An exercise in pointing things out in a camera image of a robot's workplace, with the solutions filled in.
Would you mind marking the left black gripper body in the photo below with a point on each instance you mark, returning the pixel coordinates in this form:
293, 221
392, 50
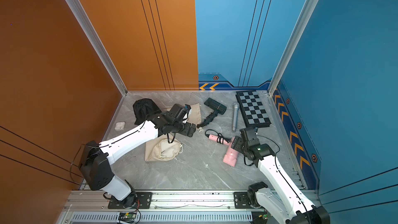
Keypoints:
184, 128

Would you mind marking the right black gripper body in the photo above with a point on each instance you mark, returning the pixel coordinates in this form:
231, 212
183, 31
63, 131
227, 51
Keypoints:
239, 145

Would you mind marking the pink hair dryer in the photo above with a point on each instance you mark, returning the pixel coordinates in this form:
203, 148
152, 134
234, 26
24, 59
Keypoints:
231, 155

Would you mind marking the black drawstring pouch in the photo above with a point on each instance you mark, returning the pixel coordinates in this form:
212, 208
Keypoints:
143, 109

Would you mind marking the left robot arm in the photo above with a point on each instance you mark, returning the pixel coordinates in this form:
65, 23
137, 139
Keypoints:
97, 159

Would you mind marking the black hair dryer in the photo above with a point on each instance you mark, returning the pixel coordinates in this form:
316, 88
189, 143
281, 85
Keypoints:
218, 109

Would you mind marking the folded checkered chess board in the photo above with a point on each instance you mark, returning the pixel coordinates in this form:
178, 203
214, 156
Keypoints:
252, 109

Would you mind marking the grey microphone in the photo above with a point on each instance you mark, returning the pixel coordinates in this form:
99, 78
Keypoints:
235, 116

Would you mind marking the white earbuds case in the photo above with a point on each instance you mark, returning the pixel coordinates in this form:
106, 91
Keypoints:
119, 126

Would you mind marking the right green circuit board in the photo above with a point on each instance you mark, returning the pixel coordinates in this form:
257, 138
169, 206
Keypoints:
259, 218

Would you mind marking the green circuit board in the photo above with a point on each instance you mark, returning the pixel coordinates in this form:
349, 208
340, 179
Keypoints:
127, 218
259, 218

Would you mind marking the left green circuit board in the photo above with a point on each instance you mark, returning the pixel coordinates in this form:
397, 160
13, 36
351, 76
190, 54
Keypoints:
127, 218

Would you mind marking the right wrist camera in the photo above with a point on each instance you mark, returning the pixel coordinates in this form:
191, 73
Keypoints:
249, 135

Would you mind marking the beige printed drawstring pouch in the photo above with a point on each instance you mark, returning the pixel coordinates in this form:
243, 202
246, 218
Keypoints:
194, 117

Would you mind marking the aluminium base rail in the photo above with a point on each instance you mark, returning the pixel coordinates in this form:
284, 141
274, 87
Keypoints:
166, 207

